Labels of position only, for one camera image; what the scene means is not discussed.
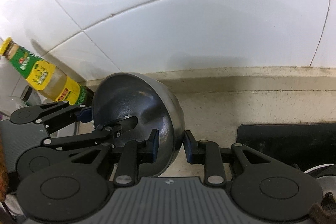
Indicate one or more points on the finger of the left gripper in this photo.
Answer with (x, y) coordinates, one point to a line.
(103, 133)
(54, 116)

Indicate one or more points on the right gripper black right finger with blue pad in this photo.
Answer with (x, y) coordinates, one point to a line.
(248, 166)

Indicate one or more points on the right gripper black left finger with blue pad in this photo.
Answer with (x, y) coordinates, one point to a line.
(122, 162)

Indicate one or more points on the steel bowl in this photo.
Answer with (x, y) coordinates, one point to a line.
(325, 175)
(155, 107)

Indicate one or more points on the white rotating condiment rack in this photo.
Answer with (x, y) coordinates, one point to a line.
(15, 92)

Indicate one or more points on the green yellow label oil bottle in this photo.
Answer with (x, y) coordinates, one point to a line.
(45, 77)

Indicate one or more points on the black gas stove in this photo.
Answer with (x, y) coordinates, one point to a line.
(306, 145)

